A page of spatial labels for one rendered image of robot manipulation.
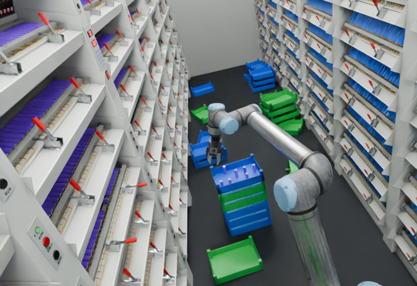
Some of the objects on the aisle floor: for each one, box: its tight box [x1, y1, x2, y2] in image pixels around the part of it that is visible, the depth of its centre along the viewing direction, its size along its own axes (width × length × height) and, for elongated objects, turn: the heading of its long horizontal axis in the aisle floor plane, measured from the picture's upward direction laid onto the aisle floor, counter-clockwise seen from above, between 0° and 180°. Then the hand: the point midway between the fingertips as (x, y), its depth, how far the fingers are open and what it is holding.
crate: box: [207, 235, 264, 285], centre depth 188 cm, size 30×20×8 cm
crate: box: [223, 213, 272, 237], centre depth 215 cm, size 30×20×8 cm
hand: (213, 163), depth 180 cm, fingers open, 3 cm apart
